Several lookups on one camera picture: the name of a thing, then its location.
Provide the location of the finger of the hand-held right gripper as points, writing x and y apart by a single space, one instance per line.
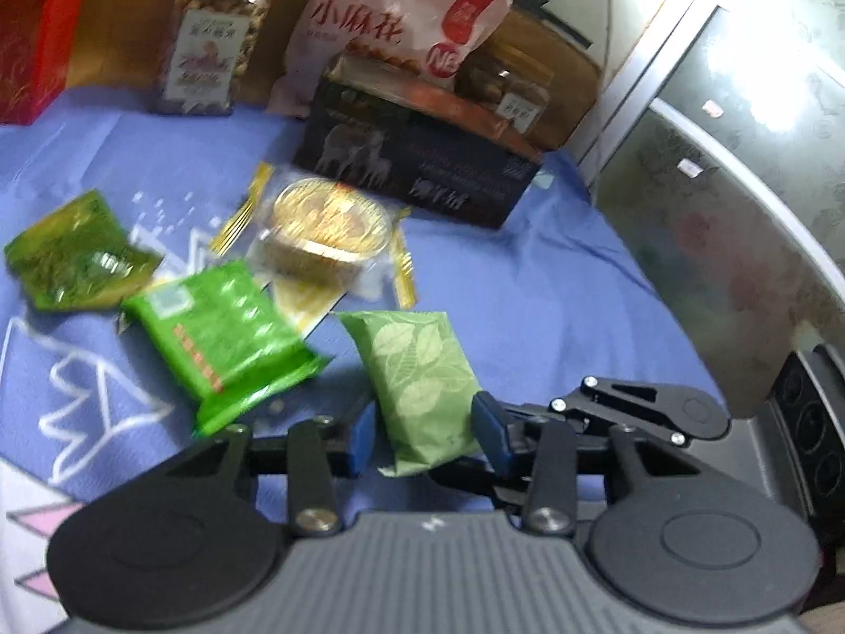
660 406

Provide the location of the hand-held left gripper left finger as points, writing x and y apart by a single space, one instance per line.
363 439

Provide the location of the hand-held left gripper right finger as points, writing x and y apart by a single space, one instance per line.
492 432

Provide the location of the light green leaf-print packet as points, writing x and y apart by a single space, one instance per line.
416 376

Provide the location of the clear yellow-edged pastry packet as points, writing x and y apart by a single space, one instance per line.
323 231

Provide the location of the black cardboard box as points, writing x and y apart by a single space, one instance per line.
409 158

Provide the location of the blue printed blanket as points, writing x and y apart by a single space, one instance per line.
561 277

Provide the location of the frosted glass cabinet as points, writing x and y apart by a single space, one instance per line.
726 178

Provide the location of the pecan jar with gold lid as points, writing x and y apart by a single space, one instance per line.
515 86

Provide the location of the dark green snack packet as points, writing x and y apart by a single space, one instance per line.
66 251

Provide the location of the cashew jar with gold lid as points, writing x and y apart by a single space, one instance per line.
211 46

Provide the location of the large pink snack bag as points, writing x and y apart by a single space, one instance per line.
396 6

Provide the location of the wooden board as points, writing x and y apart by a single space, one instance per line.
125 13

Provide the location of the red gift box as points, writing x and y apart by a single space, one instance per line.
33 46

